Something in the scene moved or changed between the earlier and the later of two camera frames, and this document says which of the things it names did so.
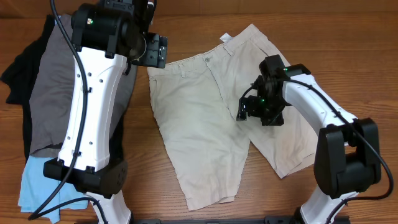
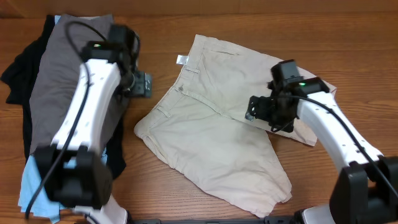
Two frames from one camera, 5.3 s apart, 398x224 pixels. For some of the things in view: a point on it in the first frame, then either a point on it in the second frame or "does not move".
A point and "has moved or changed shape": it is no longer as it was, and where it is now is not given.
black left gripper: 157,54 → 143,86
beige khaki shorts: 199,100 has moved or changed shape
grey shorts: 50,89 does not move
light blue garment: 36,189 does not move
